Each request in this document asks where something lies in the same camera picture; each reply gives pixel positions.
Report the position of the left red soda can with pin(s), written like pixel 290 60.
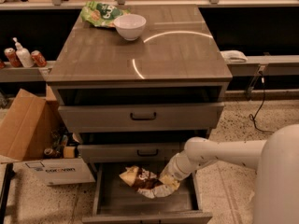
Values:
pixel 12 57

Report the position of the green chip bag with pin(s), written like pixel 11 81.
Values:
pixel 100 14

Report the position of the white folded cloth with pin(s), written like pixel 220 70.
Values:
pixel 234 56

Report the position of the middle drawer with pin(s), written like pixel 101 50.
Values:
pixel 129 152

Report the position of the grey drawer cabinet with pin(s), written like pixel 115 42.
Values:
pixel 174 61

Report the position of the drawer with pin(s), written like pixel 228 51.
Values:
pixel 129 152
pixel 116 203
pixel 140 118

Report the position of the top drawer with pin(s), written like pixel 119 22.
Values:
pixel 140 118

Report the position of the right red soda can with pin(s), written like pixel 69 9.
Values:
pixel 38 58

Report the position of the bottom drawer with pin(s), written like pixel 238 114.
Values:
pixel 116 203

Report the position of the white pump bottle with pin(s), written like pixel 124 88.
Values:
pixel 23 54

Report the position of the white bowl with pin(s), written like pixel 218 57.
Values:
pixel 130 26

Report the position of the yellow sponge in box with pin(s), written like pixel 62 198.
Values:
pixel 70 152

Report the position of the brown chip bag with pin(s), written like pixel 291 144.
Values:
pixel 145 182

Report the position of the red soda can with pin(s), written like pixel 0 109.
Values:
pixel 12 57
pixel 38 58

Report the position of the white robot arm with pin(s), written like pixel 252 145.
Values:
pixel 276 161

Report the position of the can in box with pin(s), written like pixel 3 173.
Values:
pixel 50 153

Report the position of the cardboard box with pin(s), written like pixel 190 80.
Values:
pixel 29 127

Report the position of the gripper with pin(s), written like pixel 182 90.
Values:
pixel 173 171

